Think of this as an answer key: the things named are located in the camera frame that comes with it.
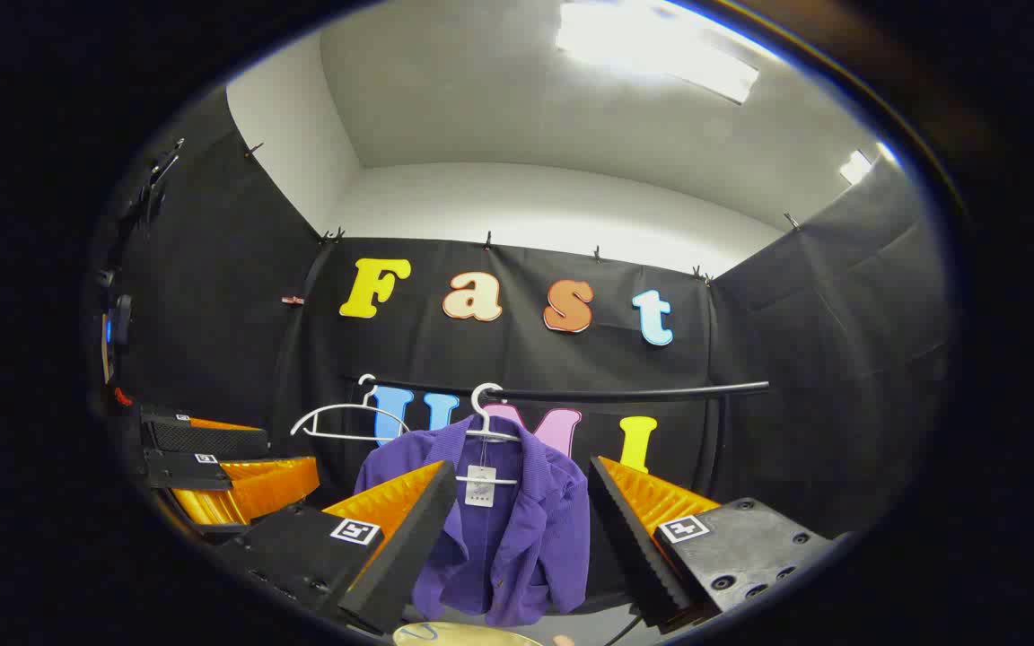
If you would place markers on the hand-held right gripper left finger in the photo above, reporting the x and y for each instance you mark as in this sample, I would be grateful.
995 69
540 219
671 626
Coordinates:
409 556

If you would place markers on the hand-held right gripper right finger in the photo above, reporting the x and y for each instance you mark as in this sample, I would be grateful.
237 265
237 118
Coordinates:
629 547

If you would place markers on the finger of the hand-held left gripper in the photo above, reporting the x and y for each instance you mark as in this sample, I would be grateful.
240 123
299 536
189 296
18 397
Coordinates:
212 440
185 471

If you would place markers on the purple knitted cardigan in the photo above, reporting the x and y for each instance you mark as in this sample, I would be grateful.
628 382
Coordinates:
535 538

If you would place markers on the beige round laundry hamper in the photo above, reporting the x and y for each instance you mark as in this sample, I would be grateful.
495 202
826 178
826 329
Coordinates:
463 637

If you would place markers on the large white clothes hanger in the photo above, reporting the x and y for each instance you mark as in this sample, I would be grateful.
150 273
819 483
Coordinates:
490 435

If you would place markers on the small white clothes hanger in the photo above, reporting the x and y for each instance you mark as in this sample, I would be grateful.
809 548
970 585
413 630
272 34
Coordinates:
345 406

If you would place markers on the black backdrop cloth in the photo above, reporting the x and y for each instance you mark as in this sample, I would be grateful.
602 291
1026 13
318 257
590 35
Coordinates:
517 359

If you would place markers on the row of black backdrop clips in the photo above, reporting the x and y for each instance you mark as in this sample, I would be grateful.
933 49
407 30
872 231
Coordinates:
487 240

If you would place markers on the small ceiling light panel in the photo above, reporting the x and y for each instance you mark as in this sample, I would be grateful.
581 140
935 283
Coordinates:
856 166

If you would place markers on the large ceiling light panel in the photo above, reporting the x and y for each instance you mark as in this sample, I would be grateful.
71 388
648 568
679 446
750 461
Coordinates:
652 45

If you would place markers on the black clothes rail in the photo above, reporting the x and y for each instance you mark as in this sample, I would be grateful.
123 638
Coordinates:
661 392

